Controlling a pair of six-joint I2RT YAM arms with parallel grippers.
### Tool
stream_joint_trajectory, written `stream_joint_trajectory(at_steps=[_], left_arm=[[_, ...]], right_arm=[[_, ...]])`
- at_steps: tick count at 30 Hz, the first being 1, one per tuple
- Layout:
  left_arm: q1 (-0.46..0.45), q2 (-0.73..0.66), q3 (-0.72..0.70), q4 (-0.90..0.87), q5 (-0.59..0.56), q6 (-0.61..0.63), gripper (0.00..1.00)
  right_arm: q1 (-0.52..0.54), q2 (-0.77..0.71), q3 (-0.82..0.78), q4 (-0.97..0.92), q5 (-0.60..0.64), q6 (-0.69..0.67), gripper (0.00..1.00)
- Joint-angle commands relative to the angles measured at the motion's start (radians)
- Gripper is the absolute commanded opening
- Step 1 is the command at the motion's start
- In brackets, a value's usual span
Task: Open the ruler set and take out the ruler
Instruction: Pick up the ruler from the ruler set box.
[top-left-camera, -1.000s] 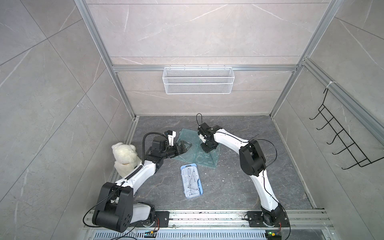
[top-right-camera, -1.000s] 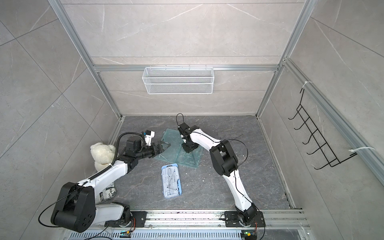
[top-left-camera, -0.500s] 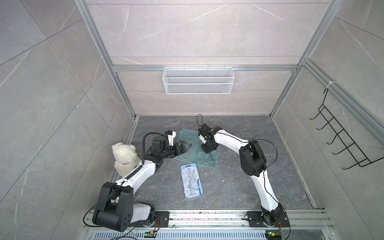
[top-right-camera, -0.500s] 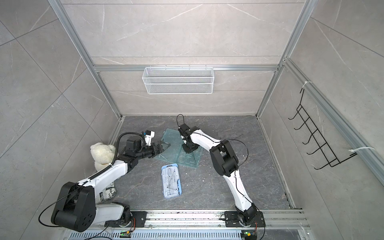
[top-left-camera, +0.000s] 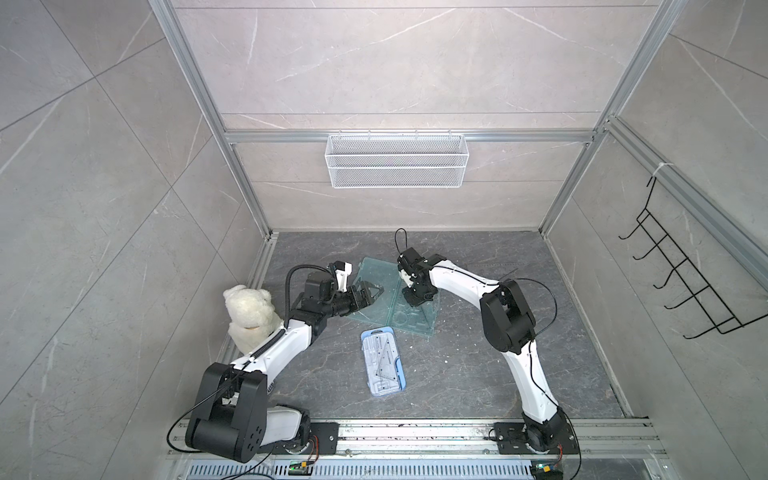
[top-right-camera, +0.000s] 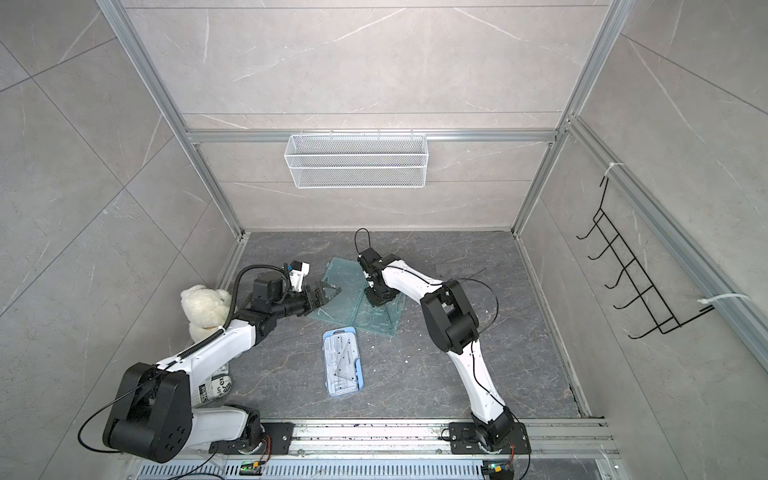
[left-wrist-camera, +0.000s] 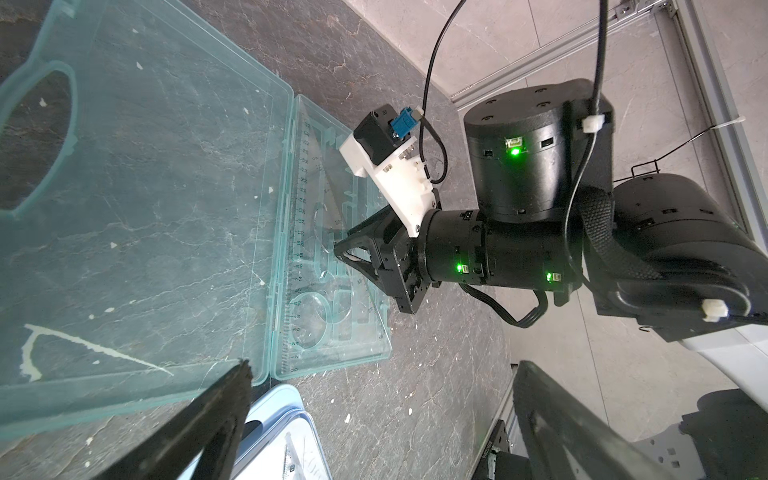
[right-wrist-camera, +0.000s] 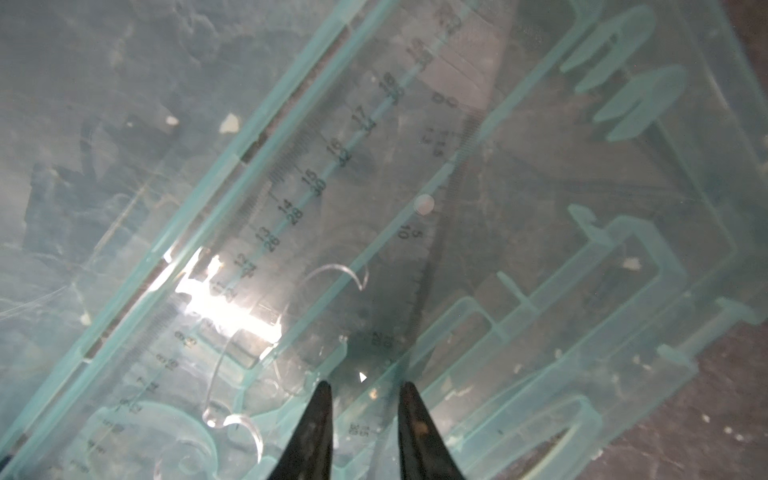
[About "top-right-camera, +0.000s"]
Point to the black wire hook rack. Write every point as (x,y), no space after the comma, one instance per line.
(634,273)

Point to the blue geometry set case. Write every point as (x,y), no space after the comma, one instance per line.
(343,368)

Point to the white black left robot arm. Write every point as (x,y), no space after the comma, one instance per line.
(154,415)

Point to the aluminium front rail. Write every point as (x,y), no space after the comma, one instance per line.
(570,438)

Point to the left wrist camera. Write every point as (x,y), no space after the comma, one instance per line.
(298,271)

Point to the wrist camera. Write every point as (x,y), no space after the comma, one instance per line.
(369,259)
(298,271)

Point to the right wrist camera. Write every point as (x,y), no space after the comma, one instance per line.
(369,259)

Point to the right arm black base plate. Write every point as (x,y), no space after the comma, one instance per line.
(467,438)

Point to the white wire mesh basket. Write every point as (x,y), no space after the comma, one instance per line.
(350,161)

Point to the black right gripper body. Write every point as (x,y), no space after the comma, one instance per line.
(380,297)

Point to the printed newspaper pattern pouch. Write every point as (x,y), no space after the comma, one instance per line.
(214,387)

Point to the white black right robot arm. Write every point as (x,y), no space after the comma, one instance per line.
(453,326)

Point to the white teddy bear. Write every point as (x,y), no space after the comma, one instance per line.
(206,310)

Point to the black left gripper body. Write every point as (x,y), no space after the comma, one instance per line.
(292,305)

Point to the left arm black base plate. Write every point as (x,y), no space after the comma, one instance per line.
(271,438)

